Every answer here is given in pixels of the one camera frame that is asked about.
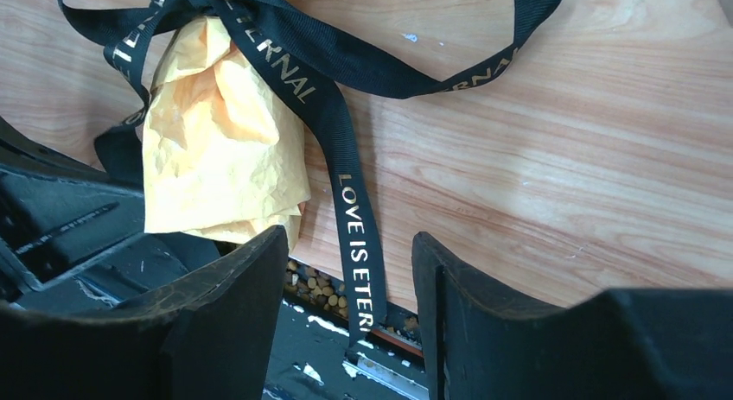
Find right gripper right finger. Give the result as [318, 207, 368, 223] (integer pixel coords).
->
[411, 232, 732, 399]

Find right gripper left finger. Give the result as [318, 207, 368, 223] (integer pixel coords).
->
[1, 226, 288, 399]

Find flower bouquet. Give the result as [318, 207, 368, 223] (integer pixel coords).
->
[142, 17, 310, 245]

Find black ribbon with gold text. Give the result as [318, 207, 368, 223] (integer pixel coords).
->
[61, 0, 562, 344]

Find scattered brown pellets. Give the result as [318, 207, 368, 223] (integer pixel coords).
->
[284, 258, 420, 340]

